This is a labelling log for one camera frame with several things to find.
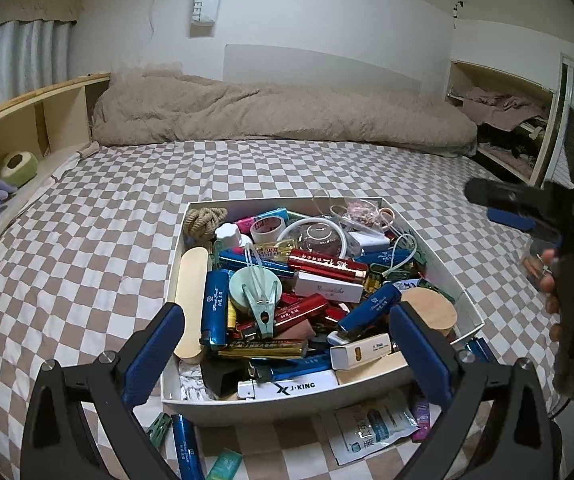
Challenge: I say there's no green clothespin with white loop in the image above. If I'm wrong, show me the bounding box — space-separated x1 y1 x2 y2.
244 244 277 339

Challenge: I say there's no person's right hand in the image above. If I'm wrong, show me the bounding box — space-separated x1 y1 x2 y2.
540 249 562 342

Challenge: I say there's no dark green clothespin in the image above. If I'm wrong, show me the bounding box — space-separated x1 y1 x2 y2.
145 412 172 450

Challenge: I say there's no blue screwdriver pen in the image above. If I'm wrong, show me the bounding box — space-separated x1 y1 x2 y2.
465 337 499 364

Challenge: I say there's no dark blue lighter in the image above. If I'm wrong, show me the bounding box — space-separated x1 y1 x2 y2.
172 414 205 480

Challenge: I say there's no round wooden lid box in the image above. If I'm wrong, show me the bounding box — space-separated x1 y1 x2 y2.
402 287 458 336

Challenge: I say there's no white and blue sachet packet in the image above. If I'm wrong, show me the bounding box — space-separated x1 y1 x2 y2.
321 389 418 466

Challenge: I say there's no teal lighter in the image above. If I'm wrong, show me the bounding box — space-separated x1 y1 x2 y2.
206 448 243 480

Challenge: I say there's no blue lighter in box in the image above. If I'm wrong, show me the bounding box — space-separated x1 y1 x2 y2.
200 270 229 351

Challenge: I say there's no white J-King box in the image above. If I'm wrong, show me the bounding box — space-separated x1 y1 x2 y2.
236 370 338 401

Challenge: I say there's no cream oblong case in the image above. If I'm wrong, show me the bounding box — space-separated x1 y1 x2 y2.
173 247 210 364

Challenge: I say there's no mint round compact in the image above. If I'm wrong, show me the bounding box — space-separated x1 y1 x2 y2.
229 266 283 315

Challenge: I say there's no red metallic lighter box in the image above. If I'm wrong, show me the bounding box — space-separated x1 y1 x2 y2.
287 249 368 283

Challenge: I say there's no white cardboard shoe box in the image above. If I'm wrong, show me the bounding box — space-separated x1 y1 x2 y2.
160 195 486 428

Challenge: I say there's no green avocado plush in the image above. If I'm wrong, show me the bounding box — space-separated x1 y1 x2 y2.
0 152 38 188

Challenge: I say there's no white tape roll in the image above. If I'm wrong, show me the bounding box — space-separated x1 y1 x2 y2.
250 216 286 244

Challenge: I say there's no wooden headboard shelf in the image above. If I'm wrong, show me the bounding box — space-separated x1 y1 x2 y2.
0 73 110 237

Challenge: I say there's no beige duvet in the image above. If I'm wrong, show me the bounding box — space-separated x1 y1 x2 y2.
92 64 477 155

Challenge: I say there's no grey curtain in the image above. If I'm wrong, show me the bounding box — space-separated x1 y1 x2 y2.
0 21 73 104

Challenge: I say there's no white hanging paper bag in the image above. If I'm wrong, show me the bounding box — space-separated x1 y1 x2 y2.
189 0 220 37

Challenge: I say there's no wall closet with clothes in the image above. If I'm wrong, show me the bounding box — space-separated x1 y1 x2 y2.
446 60 564 186

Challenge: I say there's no knotted rope ball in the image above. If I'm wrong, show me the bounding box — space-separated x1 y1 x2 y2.
183 207 229 242

